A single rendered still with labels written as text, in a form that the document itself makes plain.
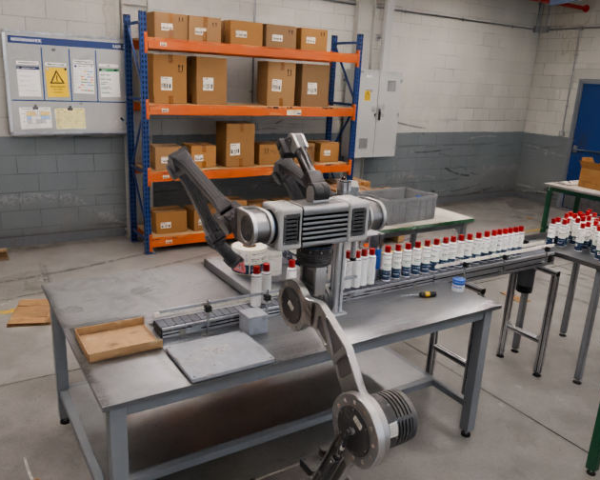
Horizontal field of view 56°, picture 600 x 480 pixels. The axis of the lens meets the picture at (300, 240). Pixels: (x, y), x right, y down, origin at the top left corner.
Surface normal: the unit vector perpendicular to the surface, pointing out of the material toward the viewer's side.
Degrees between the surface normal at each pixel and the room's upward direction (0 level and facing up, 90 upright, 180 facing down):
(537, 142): 90
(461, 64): 90
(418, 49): 90
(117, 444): 90
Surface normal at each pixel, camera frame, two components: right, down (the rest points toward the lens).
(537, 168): -0.85, 0.11
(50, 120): 0.52, 0.23
